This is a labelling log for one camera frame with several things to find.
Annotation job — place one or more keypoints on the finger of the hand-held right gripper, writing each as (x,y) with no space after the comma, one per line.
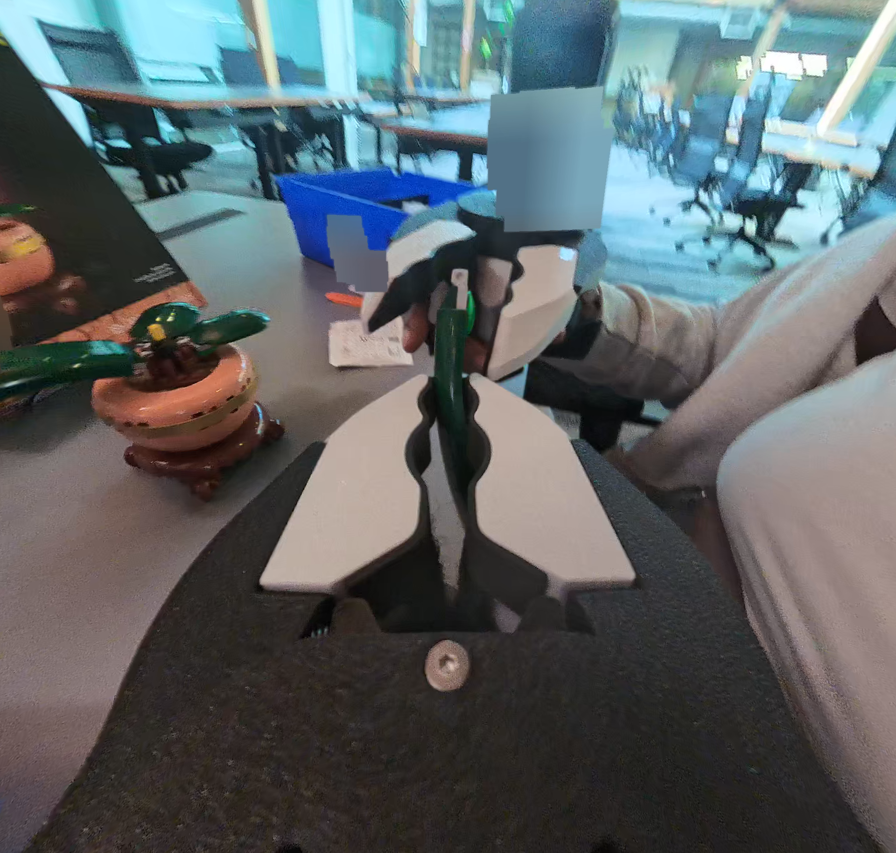
(539,307)
(427,251)

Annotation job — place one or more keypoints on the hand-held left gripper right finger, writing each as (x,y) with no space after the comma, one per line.
(553,510)

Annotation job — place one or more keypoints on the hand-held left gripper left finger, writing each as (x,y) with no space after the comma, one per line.
(336,510)

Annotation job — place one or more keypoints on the small green white toy piece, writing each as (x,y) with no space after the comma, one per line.
(469,310)

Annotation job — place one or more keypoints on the dark green toy leaf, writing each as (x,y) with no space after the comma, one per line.
(448,377)

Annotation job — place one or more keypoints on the pink toy flower pot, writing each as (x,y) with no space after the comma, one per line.
(175,405)

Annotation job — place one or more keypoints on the person's right forearm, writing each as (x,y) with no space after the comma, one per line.
(665,335)

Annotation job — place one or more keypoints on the grey desk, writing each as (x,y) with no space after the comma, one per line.
(105,587)

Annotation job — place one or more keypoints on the person's right hand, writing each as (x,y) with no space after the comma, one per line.
(416,328)

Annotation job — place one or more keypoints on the orange toy piece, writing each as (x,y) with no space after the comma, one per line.
(343,300)

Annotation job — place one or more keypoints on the blue storage bin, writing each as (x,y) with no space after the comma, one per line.
(336,216)

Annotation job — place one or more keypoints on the printed paper slip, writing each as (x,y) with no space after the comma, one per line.
(357,349)

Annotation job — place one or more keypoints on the black office chair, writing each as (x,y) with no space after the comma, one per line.
(154,152)
(756,181)
(693,152)

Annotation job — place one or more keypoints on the long wooden table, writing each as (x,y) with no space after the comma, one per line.
(210,96)

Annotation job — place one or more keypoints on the dark orchid print box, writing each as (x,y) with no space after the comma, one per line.
(84,237)

